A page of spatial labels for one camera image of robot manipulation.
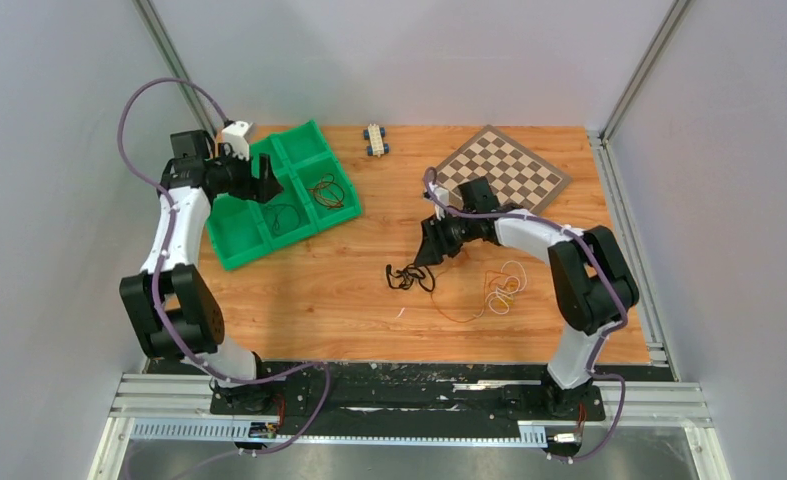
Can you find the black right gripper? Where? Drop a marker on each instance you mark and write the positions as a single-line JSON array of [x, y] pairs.
[[435, 243]]

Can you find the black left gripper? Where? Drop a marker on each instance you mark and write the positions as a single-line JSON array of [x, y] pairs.
[[261, 190]]

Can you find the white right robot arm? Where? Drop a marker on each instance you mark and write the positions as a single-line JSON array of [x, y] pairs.
[[594, 287]]

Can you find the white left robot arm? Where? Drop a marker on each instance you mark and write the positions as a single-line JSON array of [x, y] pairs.
[[172, 311]]

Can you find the green compartment tray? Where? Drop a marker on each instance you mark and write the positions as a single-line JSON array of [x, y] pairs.
[[317, 196]]

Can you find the brown white chessboard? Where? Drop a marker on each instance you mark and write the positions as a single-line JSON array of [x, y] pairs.
[[515, 173]]

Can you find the white blue toy brick car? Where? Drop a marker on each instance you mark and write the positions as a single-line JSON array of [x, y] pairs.
[[375, 135]]

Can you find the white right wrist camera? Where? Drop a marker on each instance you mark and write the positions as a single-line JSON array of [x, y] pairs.
[[440, 199]]

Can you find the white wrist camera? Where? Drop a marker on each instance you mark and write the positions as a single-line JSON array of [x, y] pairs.
[[235, 137], [440, 199]]

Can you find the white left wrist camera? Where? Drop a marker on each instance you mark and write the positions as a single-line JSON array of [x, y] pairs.
[[235, 137]]

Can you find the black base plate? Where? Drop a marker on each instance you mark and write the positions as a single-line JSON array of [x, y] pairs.
[[470, 401]]

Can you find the aluminium frame rail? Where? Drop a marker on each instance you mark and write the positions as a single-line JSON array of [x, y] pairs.
[[624, 403]]

